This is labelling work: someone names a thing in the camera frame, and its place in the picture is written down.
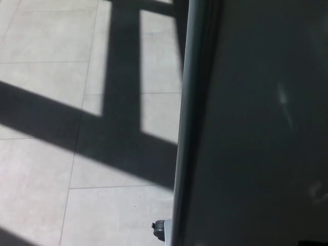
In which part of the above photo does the white whiteboard stand leg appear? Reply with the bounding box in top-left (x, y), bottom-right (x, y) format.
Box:
top-left (163, 218), bottom-right (175, 246)

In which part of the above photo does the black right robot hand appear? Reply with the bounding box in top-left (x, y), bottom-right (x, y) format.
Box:
top-left (298, 239), bottom-right (328, 246)

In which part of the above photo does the grey caster wheel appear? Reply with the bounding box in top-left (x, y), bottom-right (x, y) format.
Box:
top-left (151, 219), bottom-right (166, 242)

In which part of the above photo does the grey refrigerator door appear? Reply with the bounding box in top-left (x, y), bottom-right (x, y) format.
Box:
top-left (171, 0), bottom-right (328, 246)

